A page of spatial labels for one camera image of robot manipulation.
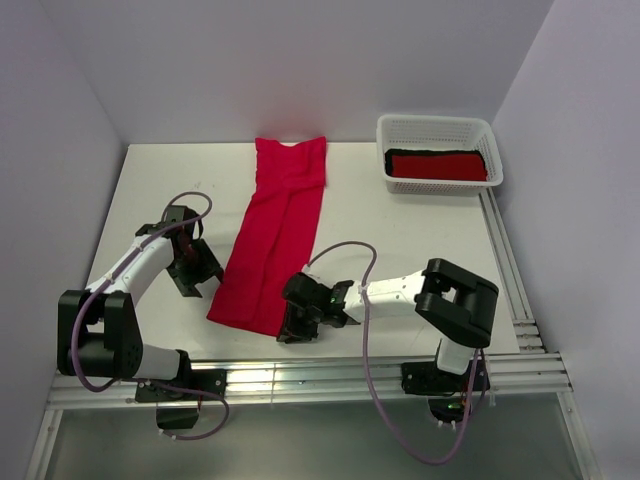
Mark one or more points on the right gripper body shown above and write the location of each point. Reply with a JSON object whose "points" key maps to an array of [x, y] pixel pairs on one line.
{"points": [[300, 322]]}

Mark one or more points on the aluminium table frame rail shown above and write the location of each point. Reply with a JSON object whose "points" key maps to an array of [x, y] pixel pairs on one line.
{"points": [[531, 371]]}

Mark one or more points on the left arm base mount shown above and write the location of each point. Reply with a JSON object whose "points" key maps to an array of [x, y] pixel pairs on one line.
{"points": [[179, 403]]}

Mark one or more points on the rolled red t-shirt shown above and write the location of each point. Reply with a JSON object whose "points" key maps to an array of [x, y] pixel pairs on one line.
{"points": [[437, 166]]}

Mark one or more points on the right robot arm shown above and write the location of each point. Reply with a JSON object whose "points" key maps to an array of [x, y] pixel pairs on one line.
{"points": [[459, 304]]}

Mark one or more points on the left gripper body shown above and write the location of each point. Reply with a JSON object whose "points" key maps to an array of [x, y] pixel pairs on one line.
{"points": [[196, 267]]}

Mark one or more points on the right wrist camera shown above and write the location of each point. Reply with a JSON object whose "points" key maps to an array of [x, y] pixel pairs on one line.
{"points": [[302, 289]]}

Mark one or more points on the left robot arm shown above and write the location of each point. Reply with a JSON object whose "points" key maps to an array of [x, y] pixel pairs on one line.
{"points": [[98, 328]]}

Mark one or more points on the white plastic basket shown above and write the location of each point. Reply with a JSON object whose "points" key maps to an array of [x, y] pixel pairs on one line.
{"points": [[422, 154]]}

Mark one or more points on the red t-shirt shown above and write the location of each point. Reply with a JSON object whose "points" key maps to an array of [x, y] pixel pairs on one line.
{"points": [[276, 237], [437, 166]]}

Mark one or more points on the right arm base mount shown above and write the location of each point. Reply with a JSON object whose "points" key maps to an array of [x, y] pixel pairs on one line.
{"points": [[447, 394]]}

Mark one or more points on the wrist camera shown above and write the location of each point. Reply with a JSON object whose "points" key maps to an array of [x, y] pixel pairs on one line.
{"points": [[177, 220], [302, 289]]}

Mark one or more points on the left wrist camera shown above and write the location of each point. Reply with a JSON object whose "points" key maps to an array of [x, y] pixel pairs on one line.
{"points": [[177, 220]]}

